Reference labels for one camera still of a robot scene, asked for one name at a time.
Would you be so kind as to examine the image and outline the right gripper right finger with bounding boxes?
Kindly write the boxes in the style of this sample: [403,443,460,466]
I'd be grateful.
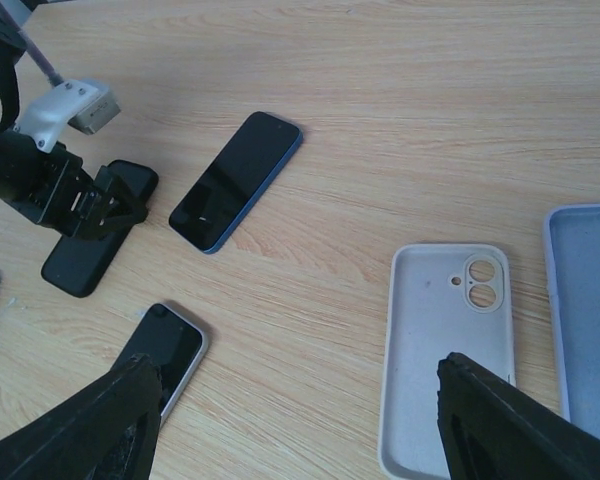
[437,353,600,479]

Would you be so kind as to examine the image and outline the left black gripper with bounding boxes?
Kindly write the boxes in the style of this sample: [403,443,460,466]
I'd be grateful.
[0,130,148,240]

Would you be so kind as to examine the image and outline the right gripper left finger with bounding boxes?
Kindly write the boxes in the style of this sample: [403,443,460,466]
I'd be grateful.
[0,355,162,479]

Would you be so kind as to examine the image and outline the black phone case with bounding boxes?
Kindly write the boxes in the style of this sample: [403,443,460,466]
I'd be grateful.
[41,160,159,298]

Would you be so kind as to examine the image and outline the black phone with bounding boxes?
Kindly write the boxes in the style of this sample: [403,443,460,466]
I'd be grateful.
[113,303,210,425]

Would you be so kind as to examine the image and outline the blue phone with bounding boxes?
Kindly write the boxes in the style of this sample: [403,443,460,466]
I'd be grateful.
[169,111,303,254]

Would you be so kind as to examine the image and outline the beige phone case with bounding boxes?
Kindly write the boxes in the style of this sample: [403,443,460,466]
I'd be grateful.
[377,243,517,480]

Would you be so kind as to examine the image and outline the lilac phone case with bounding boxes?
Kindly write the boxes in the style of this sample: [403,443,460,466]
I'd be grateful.
[543,204,600,439]

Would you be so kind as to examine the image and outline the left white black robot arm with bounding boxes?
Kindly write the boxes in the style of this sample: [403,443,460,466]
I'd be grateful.
[0,3,148,240]

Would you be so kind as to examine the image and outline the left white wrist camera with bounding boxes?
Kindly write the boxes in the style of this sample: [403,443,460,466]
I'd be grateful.
[14,78,121,153]

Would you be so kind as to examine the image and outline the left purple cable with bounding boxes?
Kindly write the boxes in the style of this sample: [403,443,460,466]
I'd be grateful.
[0,0,64,89]

